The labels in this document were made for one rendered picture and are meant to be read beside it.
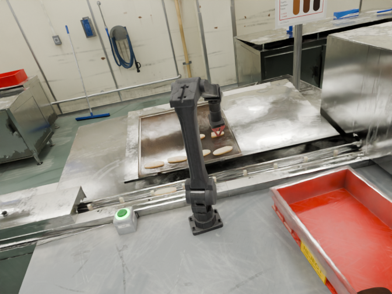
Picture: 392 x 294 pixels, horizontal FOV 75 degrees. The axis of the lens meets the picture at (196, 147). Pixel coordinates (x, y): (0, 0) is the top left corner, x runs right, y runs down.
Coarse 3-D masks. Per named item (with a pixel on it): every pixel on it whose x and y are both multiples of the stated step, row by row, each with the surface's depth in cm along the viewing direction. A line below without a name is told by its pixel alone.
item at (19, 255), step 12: (12, 192) 139; (24, 192) 137; (36, 192) 135; (36, 240) 106; (0, 252) 106; (12, 252) 107; (24, 252) 108; (0, 264) 110; (12, 264) 111; (24, 264) 112; (0, 276) 114; (12, 276) 115; (0, 288) 118; (12, 288) 119
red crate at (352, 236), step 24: (336, 192) 100; (312, 216) 92; (336, 216) 91; (360, 216) 89; (336, 240) 83; (360, 240) 82; (384, 240) 80; (336, 264) 76; (360, 264) 75; (384, 264) 74; (360, 288) 70
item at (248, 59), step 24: (312, 24) 305; (336, 24) 270; (360, 24) 277; (240, 48) 318; (288, 48) 254; (312, 48) 257; (240, 72) 342; (264, 72) 263; (288, 72) 266; (312, 72) 270
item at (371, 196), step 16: (320, 176) 95; (336, 176) 97; (352, 176) 94; (272, 192) 92; (288, 192) 95; (304, 192) 97; (320, 192) 99; (352, 192) 97; (368, 192) 89; (384, 192) 84; (288, 208) 85; (368, 208) 91; (384, 208) 83; (288, 224) 85; (304, 240) 76; (320, 256) 70; (336, 272) 65; (336, 288) 65; (352, 288) 61
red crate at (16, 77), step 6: (6, 72) 374; (12, 72) 375; (18, 72) 358; (24, 72) 376; (0, 78) 345; (6, 78) 347; (12, 78) 348; (18, 78) 355; (24, 78) 372; (0, 84) 349; (6, 84) 350; (12, 84) 352
